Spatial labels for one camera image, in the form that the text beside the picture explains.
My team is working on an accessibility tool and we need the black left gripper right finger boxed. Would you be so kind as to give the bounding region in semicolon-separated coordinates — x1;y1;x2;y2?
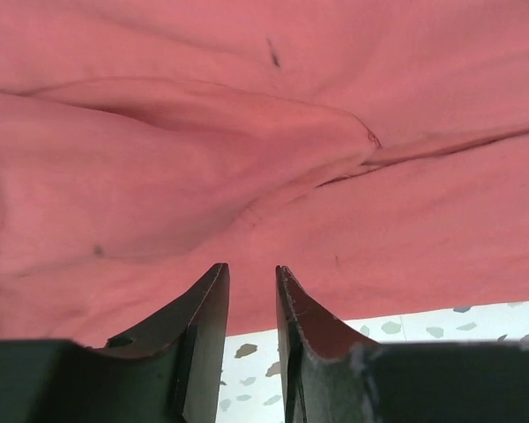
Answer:
276;266;529;423

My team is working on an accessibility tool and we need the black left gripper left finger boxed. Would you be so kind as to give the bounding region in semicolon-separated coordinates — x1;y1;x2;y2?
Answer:
0;263;229;422

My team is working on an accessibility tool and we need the dusty red t-shirt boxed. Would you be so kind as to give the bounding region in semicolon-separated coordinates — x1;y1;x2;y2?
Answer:
0;1;529;345

